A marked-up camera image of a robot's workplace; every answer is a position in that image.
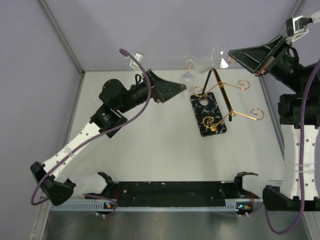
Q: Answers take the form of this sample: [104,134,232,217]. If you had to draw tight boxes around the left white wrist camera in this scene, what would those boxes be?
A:
[129,52,144,75]

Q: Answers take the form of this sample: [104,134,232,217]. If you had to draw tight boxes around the black marble rack base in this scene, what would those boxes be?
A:
[190,92,227,137]

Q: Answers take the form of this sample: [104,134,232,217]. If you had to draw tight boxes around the gold wire glass rack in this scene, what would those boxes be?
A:
[192,68,265,130]

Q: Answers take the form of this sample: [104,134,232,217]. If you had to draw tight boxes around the white cable duct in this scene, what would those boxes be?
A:
[50,199,253,214]

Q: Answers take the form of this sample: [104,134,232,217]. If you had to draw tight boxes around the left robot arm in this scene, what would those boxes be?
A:
[30,69,187,206]

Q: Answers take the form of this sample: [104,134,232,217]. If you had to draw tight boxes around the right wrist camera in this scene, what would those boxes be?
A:
[285,15,312,43]

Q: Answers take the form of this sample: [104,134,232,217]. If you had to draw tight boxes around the clear wine glass back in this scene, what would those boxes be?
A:
[194,44,229,73]

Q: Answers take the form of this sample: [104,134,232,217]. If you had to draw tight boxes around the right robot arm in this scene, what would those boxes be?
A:
[228,35,320,212]

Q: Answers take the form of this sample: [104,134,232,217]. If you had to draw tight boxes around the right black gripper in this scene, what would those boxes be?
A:
[227,34,303,93]

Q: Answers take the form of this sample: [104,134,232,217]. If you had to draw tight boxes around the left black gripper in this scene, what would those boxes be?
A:
[118,69,187,114]

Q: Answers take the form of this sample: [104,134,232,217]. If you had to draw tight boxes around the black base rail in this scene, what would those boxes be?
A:
[84,171,260,208]

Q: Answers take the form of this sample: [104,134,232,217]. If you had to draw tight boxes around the clear wine glass middle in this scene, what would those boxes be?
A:
[181,55,197,86]

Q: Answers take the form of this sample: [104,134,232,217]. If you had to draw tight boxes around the clear wine glass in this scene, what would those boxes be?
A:
[181,55,197,86]
[194,44,229,73]

